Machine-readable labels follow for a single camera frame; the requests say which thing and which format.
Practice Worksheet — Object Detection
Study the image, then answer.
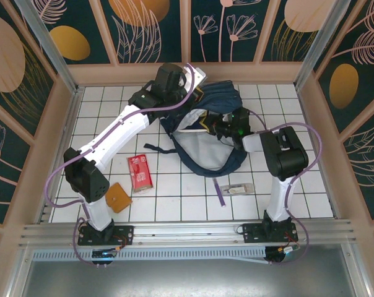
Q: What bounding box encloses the navy blue backpack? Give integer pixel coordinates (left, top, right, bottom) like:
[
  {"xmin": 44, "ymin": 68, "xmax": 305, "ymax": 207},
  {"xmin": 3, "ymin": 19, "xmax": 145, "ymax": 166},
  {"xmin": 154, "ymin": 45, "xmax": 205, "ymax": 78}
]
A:
[{"xmin": 143, "ymin": 80, "xmax": 248, "ymax": 177}]

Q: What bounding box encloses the clear plastic case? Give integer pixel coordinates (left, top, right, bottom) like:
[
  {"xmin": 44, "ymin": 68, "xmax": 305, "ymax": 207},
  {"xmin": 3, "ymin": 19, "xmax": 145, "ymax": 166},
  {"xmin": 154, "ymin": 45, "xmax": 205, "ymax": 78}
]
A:
[{"xmin": 219, "ymin": 183, "xmax": 256, "ymax": 196}]

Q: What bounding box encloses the purple pen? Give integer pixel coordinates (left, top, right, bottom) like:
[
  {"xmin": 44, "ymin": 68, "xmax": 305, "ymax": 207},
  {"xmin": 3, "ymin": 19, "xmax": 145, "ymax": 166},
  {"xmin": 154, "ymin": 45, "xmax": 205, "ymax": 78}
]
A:
[{"xmin": 212, "ymin": 178, "xmax": 227, "ymax": 208}]

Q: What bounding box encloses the red packet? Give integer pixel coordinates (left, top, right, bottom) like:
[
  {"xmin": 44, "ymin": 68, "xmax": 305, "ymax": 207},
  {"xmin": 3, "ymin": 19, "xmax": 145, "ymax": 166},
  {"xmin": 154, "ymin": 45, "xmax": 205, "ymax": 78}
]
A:
[{"xmin": 126, "ymin": 154, "xmax": 154, "ymax": 194}]

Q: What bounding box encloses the brown leather wallet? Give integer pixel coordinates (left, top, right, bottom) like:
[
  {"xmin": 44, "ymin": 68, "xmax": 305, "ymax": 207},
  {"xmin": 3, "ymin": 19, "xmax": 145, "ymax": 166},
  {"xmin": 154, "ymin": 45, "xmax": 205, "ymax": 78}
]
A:
[{"xmin": 107, "ymin": 182, "xmax": 133, "ymax": 213}]

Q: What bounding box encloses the grey metal panel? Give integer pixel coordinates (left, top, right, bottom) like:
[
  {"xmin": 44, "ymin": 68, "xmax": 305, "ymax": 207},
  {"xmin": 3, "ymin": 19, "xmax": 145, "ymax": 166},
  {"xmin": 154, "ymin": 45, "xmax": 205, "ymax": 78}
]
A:
[{"xmin": 21, "ymin": 259, "xmax": 366, "ymax": 297}]

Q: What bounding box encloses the long aluminium mounting rail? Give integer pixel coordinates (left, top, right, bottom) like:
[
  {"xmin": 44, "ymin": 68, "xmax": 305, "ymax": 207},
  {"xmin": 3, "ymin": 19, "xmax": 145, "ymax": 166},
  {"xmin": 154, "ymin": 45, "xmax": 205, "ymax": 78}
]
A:
[{"xmin": 18, "ymin": 218, "xmax": 358, "ymax": 248}]

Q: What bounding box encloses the aluminium frame post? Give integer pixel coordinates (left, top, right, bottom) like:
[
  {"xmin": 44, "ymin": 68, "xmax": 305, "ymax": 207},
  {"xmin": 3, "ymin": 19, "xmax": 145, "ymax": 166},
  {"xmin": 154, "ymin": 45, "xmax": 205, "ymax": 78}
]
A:
[
  {"xmin": 294, "ymin": 0, "xmax": 352, "ymax": 90},
  {"xmin": 13, "ymin": 0, "xmax": 84, "ymax": 93}
]

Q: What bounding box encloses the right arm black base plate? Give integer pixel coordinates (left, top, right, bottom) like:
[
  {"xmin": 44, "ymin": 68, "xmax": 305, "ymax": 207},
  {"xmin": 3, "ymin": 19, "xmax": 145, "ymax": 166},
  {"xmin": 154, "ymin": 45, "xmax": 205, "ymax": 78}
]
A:
[{"xmin": 241, "ymin": 222, "xmax": 299, "ymax": 244}]

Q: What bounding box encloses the grey slotted cable duct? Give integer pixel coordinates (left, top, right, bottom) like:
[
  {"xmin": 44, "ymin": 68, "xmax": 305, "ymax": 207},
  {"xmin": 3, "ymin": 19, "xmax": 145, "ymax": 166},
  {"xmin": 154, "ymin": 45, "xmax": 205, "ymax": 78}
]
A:
[{"xmin": 32, "ymin": 246, "xmax": 302, "ymax": 265}]

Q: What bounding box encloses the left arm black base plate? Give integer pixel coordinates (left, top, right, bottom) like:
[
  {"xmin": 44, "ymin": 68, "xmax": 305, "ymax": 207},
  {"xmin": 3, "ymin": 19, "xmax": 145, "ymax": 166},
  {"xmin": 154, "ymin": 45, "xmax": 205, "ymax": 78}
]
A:
[{"xmin": 77, "ymin": 225, "xmax": 135, "ymax": 247}]

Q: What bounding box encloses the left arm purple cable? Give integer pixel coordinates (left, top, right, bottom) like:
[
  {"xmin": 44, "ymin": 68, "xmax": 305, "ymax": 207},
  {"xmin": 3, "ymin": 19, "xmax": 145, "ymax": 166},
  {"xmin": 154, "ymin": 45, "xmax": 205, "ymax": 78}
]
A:
[{"xmin": 44, "ymin": 63, "xmax": 203, "ymax": 267}]

